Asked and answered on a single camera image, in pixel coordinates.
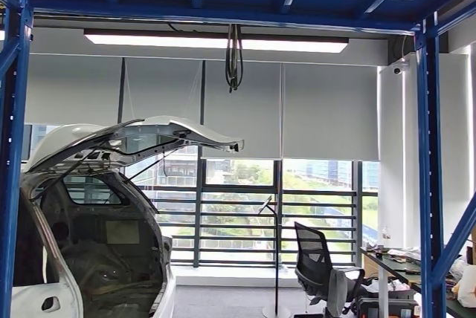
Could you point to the white car tailgate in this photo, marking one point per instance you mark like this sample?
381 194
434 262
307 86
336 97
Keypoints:
186 128

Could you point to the grey jacket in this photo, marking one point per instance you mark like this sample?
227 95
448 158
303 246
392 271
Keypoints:
336 291

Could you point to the clear plastic bottle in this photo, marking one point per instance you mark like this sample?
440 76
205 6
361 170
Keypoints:
386 238

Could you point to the black mesh office chair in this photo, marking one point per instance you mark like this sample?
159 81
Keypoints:
310 252

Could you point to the blue steel shelf rack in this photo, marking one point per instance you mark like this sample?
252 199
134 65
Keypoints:
14 158

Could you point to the grey roller blind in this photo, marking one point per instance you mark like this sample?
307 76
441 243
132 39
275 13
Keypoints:
331 109
74 89
163 89
242 109

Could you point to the dark window frame with railing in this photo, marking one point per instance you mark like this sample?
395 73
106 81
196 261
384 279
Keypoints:
199 207

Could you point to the dark top desk white legs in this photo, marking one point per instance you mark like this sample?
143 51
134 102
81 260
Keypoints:
387 259

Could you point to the white car body shell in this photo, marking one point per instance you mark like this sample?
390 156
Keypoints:
29 306

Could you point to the black floor stand round base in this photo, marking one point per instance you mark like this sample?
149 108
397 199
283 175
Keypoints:
276 266

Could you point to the black equipment case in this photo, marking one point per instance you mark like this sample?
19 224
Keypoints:
383 308

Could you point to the white security camera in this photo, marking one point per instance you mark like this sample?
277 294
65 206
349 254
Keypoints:
398 67

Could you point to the yellow white plastic bag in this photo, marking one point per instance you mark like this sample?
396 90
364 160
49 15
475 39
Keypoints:
468 288

